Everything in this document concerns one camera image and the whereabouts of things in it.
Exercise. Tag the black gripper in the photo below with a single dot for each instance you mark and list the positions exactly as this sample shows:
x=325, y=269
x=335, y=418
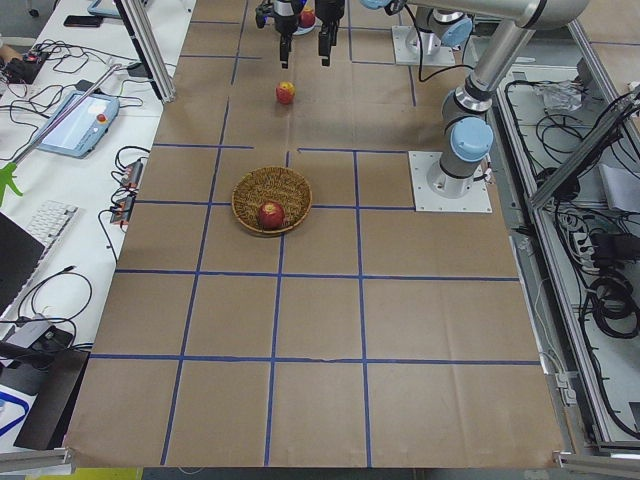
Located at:
x=283, y=11

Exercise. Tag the red yellow apple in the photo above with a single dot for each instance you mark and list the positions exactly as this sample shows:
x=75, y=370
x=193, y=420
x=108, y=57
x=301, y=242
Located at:
x=285, y=92

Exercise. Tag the light blue plate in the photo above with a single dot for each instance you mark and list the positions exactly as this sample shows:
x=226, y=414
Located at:
x=303, y=30

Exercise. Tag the red apple on plate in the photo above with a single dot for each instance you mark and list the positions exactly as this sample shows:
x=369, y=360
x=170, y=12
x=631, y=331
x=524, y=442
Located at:
x=307, y=18

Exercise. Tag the woven wicker basket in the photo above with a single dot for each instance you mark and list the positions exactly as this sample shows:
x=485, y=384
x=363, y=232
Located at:
x=272, y=183

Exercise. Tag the red apple in basket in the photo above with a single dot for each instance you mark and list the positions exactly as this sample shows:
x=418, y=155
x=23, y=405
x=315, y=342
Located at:
x=271, y=215

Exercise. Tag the blue teach pendant tablet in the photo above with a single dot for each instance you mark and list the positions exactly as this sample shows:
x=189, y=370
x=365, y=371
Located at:
x=79, y=133

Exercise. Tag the white keyboard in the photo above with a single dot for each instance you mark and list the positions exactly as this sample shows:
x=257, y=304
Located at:
x=49, y=223

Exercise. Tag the black laptop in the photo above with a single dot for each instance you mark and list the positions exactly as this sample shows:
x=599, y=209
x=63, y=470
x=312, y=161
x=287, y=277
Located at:
x=21, y=254

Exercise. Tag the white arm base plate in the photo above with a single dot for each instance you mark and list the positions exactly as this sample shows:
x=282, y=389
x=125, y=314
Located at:
x=435, y=191
x=414, y=47

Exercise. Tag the aluminium frame post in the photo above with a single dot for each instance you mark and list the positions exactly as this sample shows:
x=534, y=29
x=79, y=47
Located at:
x=140, y=32

